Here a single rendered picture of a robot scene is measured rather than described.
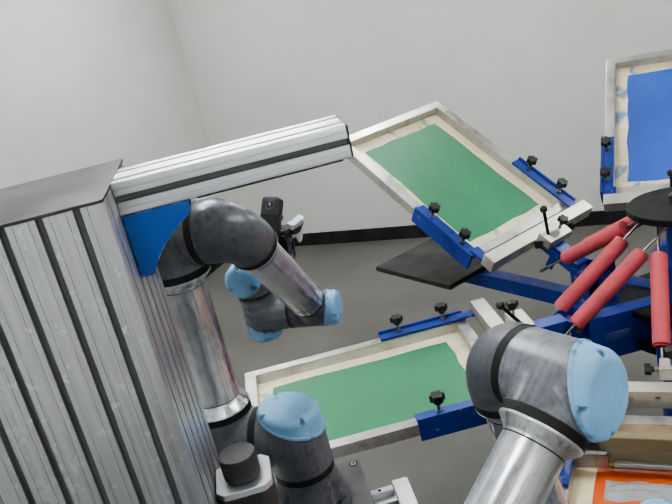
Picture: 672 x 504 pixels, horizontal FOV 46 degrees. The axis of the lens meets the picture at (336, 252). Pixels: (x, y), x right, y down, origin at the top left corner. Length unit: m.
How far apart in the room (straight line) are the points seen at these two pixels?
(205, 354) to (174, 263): 0.19
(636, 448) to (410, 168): 1.63
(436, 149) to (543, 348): 2.39
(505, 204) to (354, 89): 3.30
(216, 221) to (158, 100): 5.25
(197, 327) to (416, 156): 2.01
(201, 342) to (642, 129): 2.50
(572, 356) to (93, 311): 0.59
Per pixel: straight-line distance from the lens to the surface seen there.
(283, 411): 1.50
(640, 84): 3.77
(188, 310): 1.44
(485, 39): 5.98
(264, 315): 1.70
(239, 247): 1.35
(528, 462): 1.02
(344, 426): 2.41
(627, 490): 2.03
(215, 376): 1.49
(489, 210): 3.16
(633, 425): 2.19
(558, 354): 1.04
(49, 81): 5.70
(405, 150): 3.34
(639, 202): 2.69
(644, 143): 3.53
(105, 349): 1.05
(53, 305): 1.03
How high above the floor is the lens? 2.23
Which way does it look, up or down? 20 degrees down
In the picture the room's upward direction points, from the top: 13 degrees counter-clockwise
